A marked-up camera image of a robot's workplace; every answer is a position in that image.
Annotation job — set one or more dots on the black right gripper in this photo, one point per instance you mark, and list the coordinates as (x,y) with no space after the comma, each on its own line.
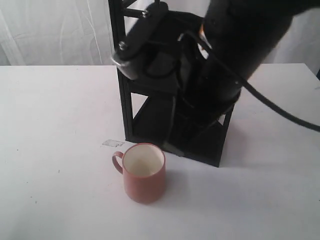
(186,54)

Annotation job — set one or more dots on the pink ceramic mug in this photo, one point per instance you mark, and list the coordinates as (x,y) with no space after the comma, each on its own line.
(143,168)

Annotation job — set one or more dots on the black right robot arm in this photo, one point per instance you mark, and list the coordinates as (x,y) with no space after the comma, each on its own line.
(259,26)

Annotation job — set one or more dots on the black metal shelf rack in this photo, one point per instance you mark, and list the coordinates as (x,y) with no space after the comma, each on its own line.
(146,109)

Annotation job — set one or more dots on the clear tape piece near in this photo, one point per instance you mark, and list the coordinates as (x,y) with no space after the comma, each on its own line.
(113,143)

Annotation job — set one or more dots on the white backdrop curtain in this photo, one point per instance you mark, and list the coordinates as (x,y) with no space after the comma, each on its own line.
(79,32)

